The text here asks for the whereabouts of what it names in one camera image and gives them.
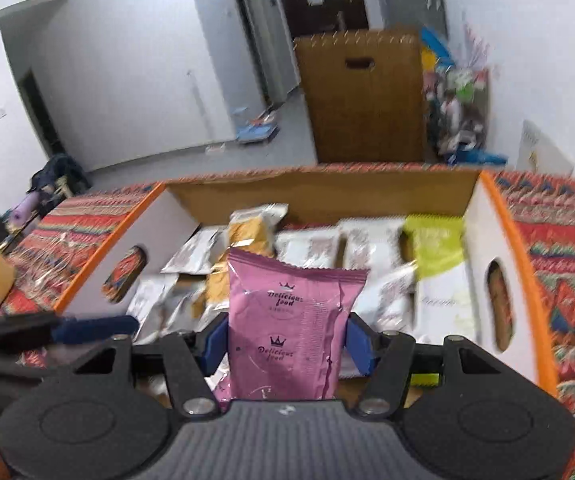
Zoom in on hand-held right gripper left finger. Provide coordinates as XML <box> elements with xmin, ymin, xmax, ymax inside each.
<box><xmin>70</xmin><ymin>318</ymin><xmax>229</xmax><ymax>417</ymax></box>

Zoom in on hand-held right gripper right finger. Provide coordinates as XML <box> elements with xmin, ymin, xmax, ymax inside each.
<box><xmin>345</xmin><ymin>312</ymin><xmax>506</xmax><ymax>418</ymax></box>

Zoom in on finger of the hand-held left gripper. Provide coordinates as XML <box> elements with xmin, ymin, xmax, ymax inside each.
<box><xmin>0</xmin><ymin>312</ymin><xmax>139</xmax><ymax>357</ymax></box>

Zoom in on pink snack packet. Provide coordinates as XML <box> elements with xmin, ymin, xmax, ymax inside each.
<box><xmin>214</xmin><ymin>247</ymin><xmax>371</xmax><ymax>404</ymax></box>

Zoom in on orange and white cardboard box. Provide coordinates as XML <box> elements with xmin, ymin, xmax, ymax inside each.
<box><xmin>52</xmin><ymin>167</ymin><xmax>561</xmax><ymax>411</ymax></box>

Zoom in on pile of white snack packets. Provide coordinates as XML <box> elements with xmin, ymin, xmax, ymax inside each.
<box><xmin>127</xmin><ymin>216</ymin><xmax>421</xmax><ymax>342</ymax></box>

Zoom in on green and white snack packet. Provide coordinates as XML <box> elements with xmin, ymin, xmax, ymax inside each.
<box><xmin>401</xmin><ymin>213</ymin><xmax>481</xmax><ymax>347</ymax></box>

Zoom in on yellow snack packet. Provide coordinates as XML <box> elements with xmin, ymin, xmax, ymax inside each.
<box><xmin>226</xmin><ymin>203</ymin><xmax>289</xmax><ymax>262</ymax></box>

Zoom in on purple rolled mat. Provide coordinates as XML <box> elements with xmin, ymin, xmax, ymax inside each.
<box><xmin>9</xmin><ymin>191</ymin><xmax>51</xmax><ymax>227</ymax></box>

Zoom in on dark backpack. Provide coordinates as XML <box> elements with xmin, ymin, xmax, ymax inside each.
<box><xmin>29</xmin><ymin>154</ymin><xmax>89</xmax><ymax>197</ymax></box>

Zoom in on brown cardboard box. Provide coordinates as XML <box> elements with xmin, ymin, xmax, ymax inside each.
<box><xmin>293</xmin><ymin>27</ymin><xmax>427</xmax><ymax>165</ymax></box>

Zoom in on cluttered storage rack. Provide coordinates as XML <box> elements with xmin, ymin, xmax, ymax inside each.
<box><xmin>422</xmin><ymin>66</ymin><xmax>491</xmax><ymax>157</ymax></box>

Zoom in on white panel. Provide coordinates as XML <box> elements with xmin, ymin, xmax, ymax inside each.
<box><xmin>515</xmin><ymin>119</ymin><xmax>575</xmax><ymax>177</ymax></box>

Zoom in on blue and yellow dustpan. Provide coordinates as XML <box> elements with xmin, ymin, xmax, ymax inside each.
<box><xmin>419</xmin><ymin>27</ymin><xmax>457</xmax><ymax>69</ymax></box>

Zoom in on dark side door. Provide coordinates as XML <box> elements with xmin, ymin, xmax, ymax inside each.
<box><xmin>226</xmin><ymin>0</ymin><xmax>274</xmax><ymax>107</ymax></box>

